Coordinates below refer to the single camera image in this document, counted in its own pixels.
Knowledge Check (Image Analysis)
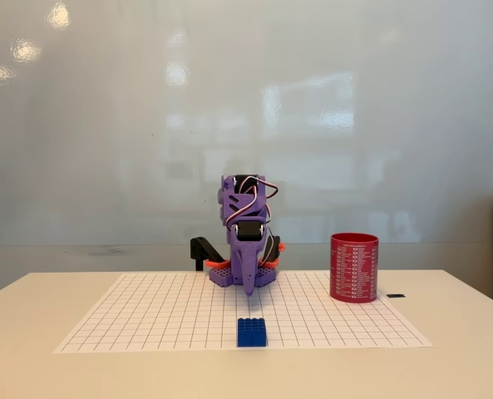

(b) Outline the blue toy brick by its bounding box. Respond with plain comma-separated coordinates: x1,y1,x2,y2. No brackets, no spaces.
236,317,269,348

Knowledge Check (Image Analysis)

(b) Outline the red printed cup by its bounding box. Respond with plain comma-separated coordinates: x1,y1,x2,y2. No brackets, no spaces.
328,232,381,306

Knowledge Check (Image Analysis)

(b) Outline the black table clamp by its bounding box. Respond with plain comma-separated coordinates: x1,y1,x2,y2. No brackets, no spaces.
189,236,223,272

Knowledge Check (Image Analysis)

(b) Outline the white grid paper sheet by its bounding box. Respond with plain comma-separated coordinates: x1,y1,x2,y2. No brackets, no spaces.
52,271,434,355

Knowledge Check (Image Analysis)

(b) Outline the white red black servo cable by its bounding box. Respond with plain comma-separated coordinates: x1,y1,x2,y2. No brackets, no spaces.
224,175,280,234

